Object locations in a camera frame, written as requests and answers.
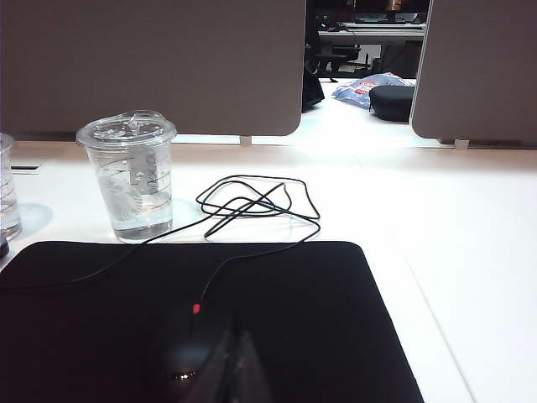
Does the black office chair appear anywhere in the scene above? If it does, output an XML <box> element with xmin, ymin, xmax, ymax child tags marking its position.
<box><xmin>314</xmin><ymin>41</ymin><xmax>362</xmax><ymax>84</ymax></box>

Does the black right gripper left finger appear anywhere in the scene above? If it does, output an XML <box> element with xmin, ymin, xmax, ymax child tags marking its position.
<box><xmin>200</xmin><ymin>330</ymin><xmax>240</xmax><ymax>403</ymax></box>

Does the black computer mouse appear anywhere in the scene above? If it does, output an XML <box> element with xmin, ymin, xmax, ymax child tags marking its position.
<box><xmin>161</xmin><ymin>330</ymin><xmax>223</xmax><ymax>390</ymax></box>

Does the black mouse pad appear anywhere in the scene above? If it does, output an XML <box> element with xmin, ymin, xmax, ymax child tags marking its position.
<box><xmin>0</xmin><ymin>240</ymin><xmax>425</xmax><ymax>403</ymax></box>

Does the white background desk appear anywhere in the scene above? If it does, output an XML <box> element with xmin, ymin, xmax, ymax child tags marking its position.
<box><xmin>317</xmin><ymin>23</ymin><xmax>427</xmax><ymax>44</ymax></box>

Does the brown desk divider panel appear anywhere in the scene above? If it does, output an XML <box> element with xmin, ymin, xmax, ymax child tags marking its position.
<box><xmin>410</xmin><ymin>0</ymin><xmax>537</xmax><ymax>142</ymax></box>
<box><xmin>0</xmin><ymin>0</ymin><xmax>306</xmax><ymax>138</ymax></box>

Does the thin black mouse cable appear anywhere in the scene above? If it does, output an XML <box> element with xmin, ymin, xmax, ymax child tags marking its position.
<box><xmin>0</xmin><ymin>175</ymin><xmax>322</xmax><ymax>337</ymax></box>

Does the black oval zipper case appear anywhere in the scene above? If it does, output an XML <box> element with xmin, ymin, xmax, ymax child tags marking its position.
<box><xmin>368</xmin><ymin>86</ymin><xmax>416</xmax><ymax>123</ymax></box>

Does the blue white plastic bag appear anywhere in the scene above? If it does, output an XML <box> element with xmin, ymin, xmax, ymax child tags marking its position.
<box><xmin>331</xmin><ymin>72</ymin><xmax>416</xmax><ymax>108</ymax></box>

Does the clear lidded plastic cup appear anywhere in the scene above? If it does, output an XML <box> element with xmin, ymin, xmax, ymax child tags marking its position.
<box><xmin>0</xmin><ymin>132</ymin><xmax>23</xmax><ymax>243</ymax></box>
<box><xmin>75</xmin><ymin>109</ymin><xmax>178</xmax><ymax>244</ymax></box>

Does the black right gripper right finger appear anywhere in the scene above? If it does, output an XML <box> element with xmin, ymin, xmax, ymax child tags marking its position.
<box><xmin>237</xmin><ymin>329</ymin><xmax>274</xmax><ymax>403</ymax></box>

